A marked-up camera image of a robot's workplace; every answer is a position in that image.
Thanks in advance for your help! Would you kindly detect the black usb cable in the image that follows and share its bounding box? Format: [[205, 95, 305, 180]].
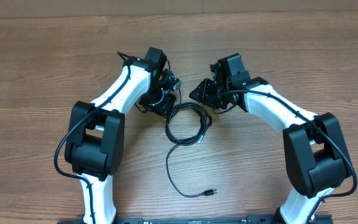
[[165, 90, 218, 198]]

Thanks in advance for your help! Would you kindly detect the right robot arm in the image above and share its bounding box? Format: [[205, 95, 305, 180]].
[[189, 54, 357, 223]]

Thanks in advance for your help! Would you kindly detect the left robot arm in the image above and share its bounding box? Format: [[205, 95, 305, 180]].
[[63, 47, 181, 223]]

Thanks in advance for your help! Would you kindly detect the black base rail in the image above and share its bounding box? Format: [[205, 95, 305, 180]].
[[57, 213, 334, 224]]

